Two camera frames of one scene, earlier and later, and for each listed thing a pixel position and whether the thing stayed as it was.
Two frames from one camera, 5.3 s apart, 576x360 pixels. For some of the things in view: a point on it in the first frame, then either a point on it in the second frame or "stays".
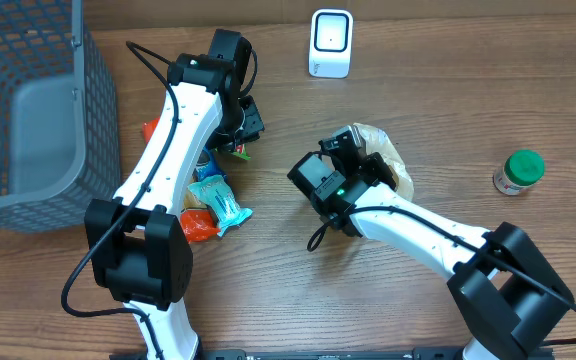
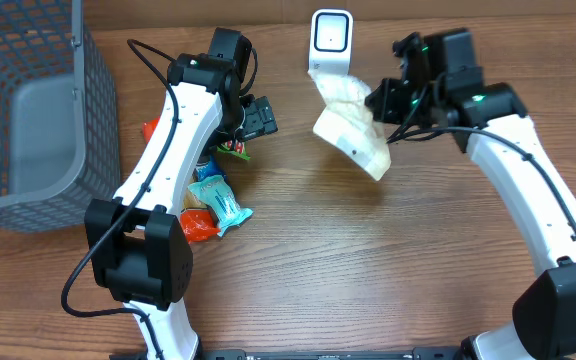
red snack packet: x=194 y=224 stays
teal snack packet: x=216 y=192 stays
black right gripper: x=377 y=164 → x=383 y=108
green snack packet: x=241 y=152 stays
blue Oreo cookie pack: x=207 y=164 stays
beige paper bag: x=378 y=140 → x=348 y=125
